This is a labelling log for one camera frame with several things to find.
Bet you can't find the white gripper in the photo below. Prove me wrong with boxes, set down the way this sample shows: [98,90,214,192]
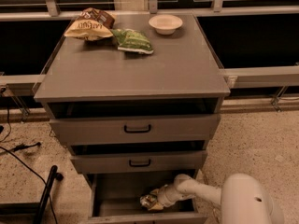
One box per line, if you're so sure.
[149,184,190,211]

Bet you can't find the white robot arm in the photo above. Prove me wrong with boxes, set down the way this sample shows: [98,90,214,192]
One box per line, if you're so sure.
[148,174,284,224]

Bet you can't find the bottom grey drawer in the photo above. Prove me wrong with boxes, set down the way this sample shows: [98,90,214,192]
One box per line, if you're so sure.
[86,170,207,224]

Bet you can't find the grey drawer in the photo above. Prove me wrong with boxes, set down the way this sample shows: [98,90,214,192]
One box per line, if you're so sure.
[71,141,206,174]
[86,170,207,224]
[50,98,220,146]

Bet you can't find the middle grey drawer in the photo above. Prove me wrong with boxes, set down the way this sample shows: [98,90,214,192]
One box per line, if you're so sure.
[71,141,206,174]

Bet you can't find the grey drawer cabinet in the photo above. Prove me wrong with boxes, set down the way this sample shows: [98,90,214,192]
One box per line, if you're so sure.
[33,13,231,176]

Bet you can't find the top grey drawer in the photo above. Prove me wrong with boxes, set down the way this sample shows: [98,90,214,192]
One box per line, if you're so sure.
[50,98,220,146]

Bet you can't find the black stand leg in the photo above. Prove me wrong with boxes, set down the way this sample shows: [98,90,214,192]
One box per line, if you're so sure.
[0,165,64,224]

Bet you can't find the green chip bag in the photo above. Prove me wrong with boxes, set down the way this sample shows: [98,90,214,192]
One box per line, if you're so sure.
[111,29,153,55]

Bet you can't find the metal window railing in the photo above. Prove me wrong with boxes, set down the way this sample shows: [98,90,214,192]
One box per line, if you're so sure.
[2,0,298,119]

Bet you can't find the white bowl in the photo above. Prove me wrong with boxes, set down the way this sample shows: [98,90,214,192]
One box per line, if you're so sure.
[149,15,183,35]

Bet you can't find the brown yellow chip bag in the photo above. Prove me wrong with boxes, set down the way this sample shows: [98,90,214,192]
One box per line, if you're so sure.
[64,7,115,41]

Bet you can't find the black middle drawer handle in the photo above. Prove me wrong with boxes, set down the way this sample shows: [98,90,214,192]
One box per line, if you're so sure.
[128,159,151,168]

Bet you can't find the black drawer handle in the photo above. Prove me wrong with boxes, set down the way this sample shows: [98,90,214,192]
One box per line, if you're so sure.
[128,159,151,168]
[123,124,151,133]

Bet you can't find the black top drawer handle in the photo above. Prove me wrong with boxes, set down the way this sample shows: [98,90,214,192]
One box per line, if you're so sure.
[123,124,151,133]

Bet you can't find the black floor cable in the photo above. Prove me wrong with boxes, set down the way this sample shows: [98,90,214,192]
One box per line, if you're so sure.
[0,105,59,224]

